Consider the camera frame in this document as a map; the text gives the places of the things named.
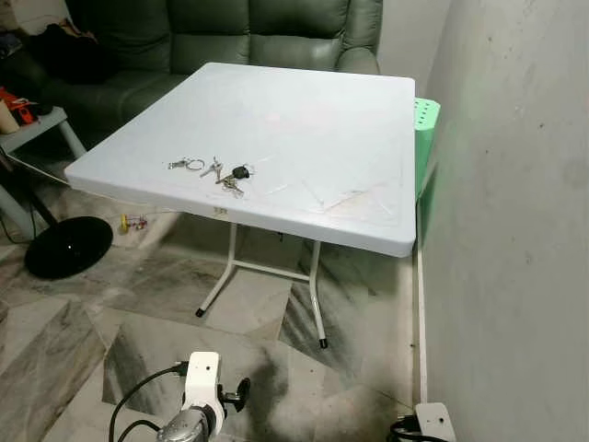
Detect green leather sofa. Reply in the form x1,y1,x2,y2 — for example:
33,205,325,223
35,0,384,141

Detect black round stand base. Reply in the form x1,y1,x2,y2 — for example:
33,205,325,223
25,216,114,280

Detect black bag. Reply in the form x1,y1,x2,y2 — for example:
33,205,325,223
32,22,108,86

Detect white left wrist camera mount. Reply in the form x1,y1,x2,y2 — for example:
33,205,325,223
180,351,225,416

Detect keys with black fob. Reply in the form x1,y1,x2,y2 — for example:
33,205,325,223
216,163,256,199

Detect white folding table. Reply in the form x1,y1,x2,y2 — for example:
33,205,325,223
64,62,426,350

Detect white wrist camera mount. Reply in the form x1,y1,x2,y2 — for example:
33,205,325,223
180,351,225,416
413,401,457,442

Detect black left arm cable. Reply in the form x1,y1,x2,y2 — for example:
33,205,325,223
108,363,191,442

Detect grey side table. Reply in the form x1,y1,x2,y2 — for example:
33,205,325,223
0,106,88,242

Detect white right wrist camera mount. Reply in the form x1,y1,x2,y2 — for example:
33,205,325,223
413,401,457,442

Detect silver keys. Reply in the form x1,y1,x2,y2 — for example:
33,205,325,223
167,156,225,180

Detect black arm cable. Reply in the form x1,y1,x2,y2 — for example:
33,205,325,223
387,414,425,442
108,363,191,442

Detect white wall pipe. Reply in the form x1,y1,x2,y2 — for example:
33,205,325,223
415,166,430,403

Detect orange tool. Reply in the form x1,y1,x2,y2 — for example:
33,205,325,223
0,87,38,126

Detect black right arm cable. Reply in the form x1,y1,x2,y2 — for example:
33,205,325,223
387,414,425,442

